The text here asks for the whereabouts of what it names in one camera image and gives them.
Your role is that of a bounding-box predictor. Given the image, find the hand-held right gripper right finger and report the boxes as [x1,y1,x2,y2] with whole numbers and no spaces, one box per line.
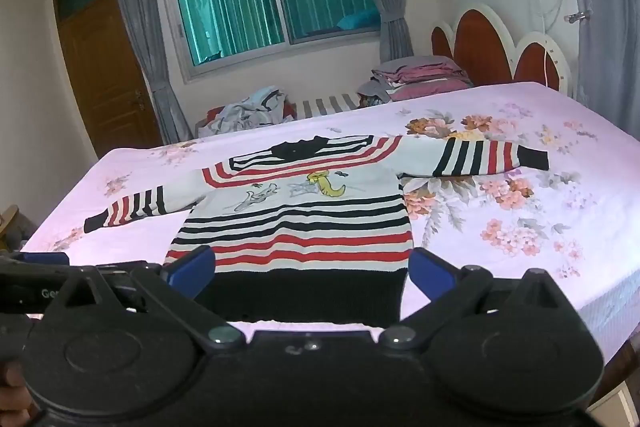
[378,248,583,350]

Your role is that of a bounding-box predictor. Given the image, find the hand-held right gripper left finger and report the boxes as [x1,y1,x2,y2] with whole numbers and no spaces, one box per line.
[45,246,247,353]

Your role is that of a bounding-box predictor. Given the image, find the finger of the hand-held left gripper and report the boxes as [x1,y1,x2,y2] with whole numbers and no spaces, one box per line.
[10,251,71,267]

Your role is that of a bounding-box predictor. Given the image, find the striped knit sweater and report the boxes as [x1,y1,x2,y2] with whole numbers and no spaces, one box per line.
[84,134,550,329]

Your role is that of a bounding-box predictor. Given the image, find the pile of loose clothes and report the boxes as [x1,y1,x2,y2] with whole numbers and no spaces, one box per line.
[197,85,297,138]

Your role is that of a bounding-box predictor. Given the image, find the person's left hand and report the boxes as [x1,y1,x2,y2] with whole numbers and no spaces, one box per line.
[0,357,34,427]

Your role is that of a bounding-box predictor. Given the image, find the bed with floral pink sheet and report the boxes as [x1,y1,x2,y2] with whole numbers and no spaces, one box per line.
[20,79,640,365]

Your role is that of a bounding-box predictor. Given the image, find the brown wooden door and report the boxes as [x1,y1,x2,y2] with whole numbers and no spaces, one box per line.
[52,0,164,158]

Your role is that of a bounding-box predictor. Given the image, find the stack of folded blankets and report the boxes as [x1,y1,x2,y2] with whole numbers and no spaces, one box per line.
[357,55,474,108]

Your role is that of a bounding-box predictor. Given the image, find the grey white striped cloth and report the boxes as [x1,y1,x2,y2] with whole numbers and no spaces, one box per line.
[291,92,364,121]

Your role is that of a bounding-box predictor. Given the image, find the red and white scalloped headboard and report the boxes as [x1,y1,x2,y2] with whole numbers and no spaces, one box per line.
[431,3,571,95]

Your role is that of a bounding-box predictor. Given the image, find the teal cushion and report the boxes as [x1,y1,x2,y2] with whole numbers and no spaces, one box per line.
[336,11,381,30]

